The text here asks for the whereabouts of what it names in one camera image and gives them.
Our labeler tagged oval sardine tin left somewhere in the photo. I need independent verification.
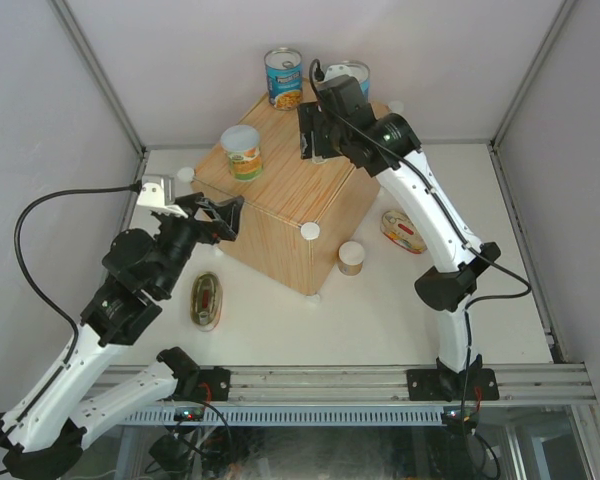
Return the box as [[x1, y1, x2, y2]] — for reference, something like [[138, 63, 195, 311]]
[[189, 272, 223, 332]]

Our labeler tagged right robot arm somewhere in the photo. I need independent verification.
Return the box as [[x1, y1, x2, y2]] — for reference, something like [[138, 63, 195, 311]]
[[310, 75, 501, 401]]

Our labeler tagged right black cable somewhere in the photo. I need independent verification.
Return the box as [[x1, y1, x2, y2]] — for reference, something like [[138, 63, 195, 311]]
[[307, 58, 534, 416]]

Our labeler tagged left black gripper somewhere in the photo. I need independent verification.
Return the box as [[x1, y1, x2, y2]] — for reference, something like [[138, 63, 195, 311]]
[[156, 192, 244, 296]]

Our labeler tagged wooden cube counter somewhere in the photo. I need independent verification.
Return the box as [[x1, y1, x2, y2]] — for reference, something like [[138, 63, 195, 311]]
[[191, 96, 380, 296]]

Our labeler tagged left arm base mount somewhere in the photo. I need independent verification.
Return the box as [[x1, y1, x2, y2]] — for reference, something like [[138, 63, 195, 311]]
[[156, 347, 231, 403]]

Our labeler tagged blue soup can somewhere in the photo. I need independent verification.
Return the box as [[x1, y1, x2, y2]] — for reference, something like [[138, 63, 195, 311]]
[[324, 60, 370, 99], [264, 47, 303, 111]]

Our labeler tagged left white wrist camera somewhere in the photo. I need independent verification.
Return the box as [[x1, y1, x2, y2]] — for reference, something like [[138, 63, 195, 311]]
[[136, 174, 188, 218]]

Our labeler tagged black cable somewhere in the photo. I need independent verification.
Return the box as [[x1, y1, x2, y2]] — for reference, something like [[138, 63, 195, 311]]
[[0, 182, 144, 479], [307, 58, 534, 416]]

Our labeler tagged left black cable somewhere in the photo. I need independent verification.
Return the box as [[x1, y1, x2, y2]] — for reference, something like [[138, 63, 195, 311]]
[[0, 182, 144, 479]]

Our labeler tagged green can white lid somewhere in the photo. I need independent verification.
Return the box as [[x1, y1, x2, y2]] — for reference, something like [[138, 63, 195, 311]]
[[311, 156, 330, 165]]

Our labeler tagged grey slotted cable duct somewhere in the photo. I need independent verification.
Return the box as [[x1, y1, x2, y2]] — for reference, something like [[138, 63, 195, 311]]
[[120, 405, 445, 427]]

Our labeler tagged oval red sardine tin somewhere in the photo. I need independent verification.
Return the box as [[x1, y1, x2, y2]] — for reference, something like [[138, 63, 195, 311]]
[[380, 210, 427, 254]]

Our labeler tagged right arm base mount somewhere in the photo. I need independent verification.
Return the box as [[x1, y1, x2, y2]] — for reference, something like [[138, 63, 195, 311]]
[[406, 368, 500, 402]]

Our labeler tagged yellow can white lid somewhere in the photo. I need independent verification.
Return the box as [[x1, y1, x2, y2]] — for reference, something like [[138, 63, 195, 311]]
[[220, 125, 263, 181]]

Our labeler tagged tan can white lid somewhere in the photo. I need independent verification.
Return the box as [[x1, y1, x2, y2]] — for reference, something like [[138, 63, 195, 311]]
[[338, 241, 365, 276]]

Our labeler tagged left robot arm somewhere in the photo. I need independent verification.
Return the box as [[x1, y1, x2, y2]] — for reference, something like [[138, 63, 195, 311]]
[[0, 193, 244, 479]]

